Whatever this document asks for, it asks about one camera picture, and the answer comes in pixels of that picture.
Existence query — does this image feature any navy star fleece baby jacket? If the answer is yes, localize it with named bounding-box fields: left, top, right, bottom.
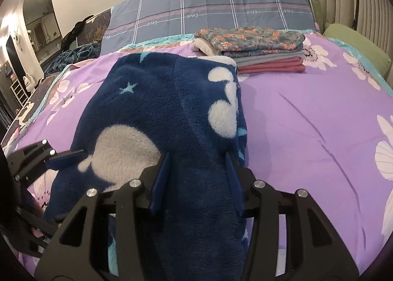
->
left=44, top=52, right=247, bottom=280

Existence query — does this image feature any folded floral clothes stack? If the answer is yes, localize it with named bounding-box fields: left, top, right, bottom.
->
left=193, top=26, right=305, bottom=74

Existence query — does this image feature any white bear figurine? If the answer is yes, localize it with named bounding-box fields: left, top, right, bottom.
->
left=23, top=73, right=35, bottom=93

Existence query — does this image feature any dark teal fuzzy blanket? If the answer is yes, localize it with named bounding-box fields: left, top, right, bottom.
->
left=44, top=42, right=100, bottom=77

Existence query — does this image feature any purple floral bed sheet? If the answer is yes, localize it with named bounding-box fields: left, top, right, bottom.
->
left=5, top=30, right=393, bottom=275

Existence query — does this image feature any black garment on headboard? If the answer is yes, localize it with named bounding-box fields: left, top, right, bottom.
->
left=60, top=15, right=93, bottom=52

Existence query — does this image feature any blue plaid pillow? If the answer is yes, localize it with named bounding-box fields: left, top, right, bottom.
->
left=101, top=0, right=316, bottom=55

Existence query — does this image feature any green pillow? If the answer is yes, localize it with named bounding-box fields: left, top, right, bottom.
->
left=310, top=0, right=392, bottom=79

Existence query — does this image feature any arched wall mirror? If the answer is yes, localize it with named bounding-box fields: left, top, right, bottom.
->
left=23, top=0, right=62, bottom=65

